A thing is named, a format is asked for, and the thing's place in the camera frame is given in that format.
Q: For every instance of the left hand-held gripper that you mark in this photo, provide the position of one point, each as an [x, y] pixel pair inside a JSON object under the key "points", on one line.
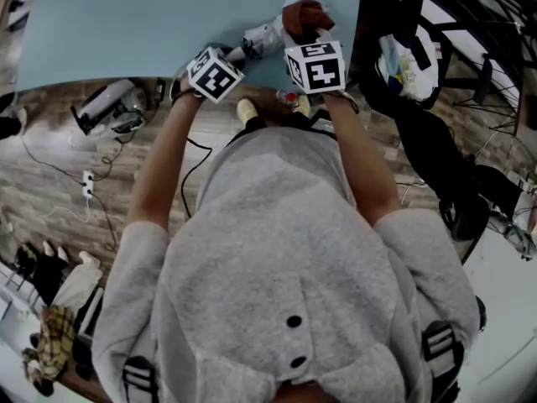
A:
{"points": [[214, 76]]}

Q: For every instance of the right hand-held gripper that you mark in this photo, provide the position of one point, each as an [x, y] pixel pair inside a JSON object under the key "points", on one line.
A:
{"points": [[323, 71]]}

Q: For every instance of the brown cloth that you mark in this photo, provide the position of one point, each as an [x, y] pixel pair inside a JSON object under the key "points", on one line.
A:
{"points": [[300, 15]]}

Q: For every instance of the pale blue folding umbrella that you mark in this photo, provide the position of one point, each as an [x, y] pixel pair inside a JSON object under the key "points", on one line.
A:
{"points": [[262, 38]]}

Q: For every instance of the person's left forearm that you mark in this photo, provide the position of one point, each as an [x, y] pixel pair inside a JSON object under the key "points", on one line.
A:
{"points": [[163, 162]]}

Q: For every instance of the person's right forearm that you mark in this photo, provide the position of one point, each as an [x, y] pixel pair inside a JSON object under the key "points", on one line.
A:
{"points": [[361, 153]]}

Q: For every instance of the yellow plaid cloth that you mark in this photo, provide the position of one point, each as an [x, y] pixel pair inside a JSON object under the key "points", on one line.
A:
{"points": [[52, 338]]}

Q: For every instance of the black wristband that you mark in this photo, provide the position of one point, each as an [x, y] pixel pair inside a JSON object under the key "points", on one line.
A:
{"points": [[184, 95]]}

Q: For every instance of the person's left shoe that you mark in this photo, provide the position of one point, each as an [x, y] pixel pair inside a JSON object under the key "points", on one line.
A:
{"points": [[245, 109]]}

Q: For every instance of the person's shoe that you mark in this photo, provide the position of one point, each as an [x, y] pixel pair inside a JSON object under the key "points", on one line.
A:
{"points": [[303, 105], [245, 109]]}

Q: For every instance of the red can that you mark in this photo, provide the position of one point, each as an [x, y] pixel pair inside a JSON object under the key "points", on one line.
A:
{"points": [[287, 98]]}

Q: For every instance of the person's black trousers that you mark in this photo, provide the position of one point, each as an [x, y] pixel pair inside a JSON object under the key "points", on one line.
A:
{"points": [[256, 123]]}

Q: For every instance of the person's right shoe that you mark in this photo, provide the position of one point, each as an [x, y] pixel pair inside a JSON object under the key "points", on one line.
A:
{"points": [[303, 105]]}

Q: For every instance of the black screen device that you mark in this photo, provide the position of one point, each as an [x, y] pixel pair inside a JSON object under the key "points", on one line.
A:
{"points": [[321, 125]]}

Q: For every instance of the white grey floor appliance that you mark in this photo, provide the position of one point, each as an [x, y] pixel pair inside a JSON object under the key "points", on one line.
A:
{"points": [[107, 99]]}

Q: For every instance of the black phone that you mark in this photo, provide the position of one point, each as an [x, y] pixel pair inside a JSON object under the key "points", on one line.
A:
{"points": [[420, 53]]}

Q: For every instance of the white plastic bag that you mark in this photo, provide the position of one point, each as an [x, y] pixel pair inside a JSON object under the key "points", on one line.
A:
{"points": [[419, 84]]}

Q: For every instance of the black metal railing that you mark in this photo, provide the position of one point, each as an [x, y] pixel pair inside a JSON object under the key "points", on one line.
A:
{"points": [[461, 24]]}

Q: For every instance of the black office chair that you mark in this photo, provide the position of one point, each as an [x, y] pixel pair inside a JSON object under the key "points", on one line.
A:
{"points": [[423, 141]]}

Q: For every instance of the white power strip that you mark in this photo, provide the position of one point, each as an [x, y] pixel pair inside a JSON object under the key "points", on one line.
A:
{"points": [[87, 183]]}

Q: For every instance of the person's grey sweater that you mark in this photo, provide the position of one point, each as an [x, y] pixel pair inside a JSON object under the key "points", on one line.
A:
{"points": [[272, 246]]}

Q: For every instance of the white fabric bag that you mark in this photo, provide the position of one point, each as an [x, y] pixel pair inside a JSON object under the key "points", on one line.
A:
{"points": [[79, 279]]}

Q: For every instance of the black bag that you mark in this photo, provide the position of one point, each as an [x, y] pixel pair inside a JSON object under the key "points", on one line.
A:
{"points": [[46, 275]]}

